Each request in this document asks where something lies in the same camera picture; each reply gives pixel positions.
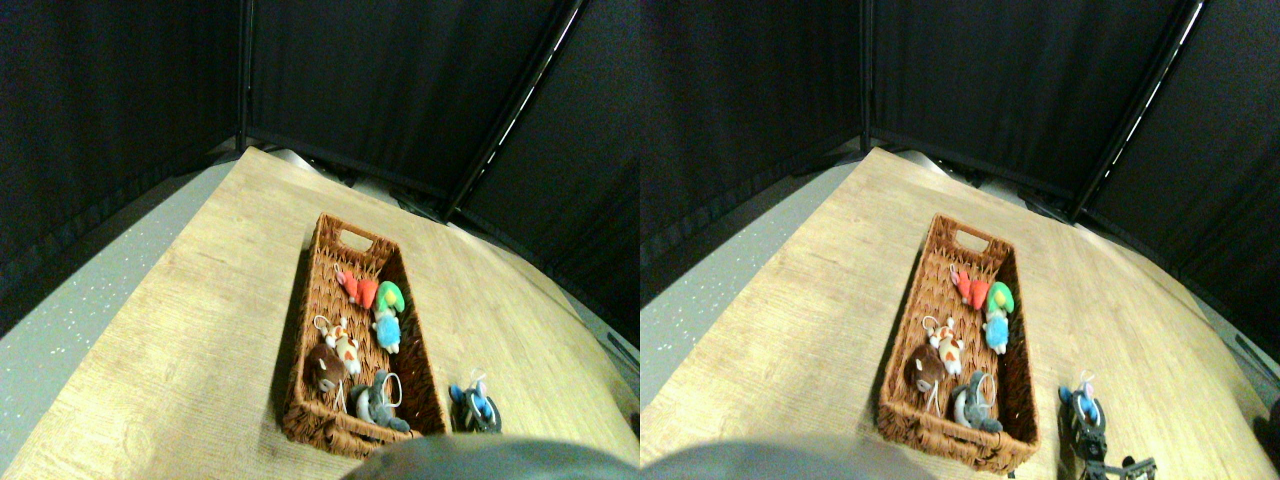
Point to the bright blue plush toy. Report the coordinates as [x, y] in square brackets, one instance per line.
[1085, 405]
[476, 403]

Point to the green plush toy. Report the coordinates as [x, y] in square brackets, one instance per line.
[389, 298]
[1000, 298]

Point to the black curtain stand pole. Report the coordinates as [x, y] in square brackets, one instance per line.
[1090, 180]
[246, 80]
[866, 80]
[468, 180]

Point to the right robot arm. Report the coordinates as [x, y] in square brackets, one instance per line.
[1098, 472]

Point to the brown plush toy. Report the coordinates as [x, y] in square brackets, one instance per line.
[320, 372]
[918, 374]

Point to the brown wicker basket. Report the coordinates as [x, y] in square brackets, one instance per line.
[930, 290]
[325, 290]

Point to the black bracket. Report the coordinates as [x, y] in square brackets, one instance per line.
[1135, 466]

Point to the grey plush toy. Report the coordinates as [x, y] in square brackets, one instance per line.
[378, 408]
[972, 408]

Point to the grey curtain stand foot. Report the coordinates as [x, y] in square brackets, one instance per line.
[415, 200]

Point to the orange white plush toy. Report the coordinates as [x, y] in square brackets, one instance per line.
[345, 350]
[950, 350]

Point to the pale blue white plush toy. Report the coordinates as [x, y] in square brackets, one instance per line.
[387, 333]
[997, 334]

